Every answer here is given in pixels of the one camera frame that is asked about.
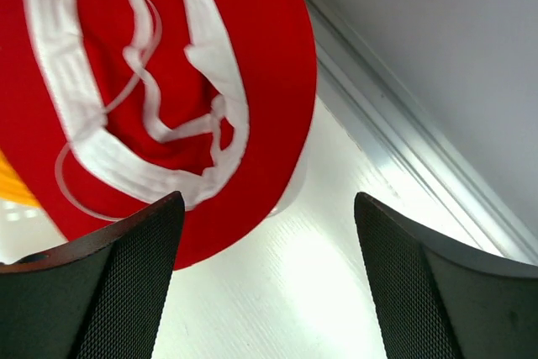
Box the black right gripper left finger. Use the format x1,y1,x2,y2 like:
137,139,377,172
1,192,185,358

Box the red bucket hat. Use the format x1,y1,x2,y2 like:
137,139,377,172
1,0,317,269

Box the yellow bucket hat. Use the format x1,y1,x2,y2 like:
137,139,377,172
0,152,40,208

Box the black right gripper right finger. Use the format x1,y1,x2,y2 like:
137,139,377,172
354,193,537,358

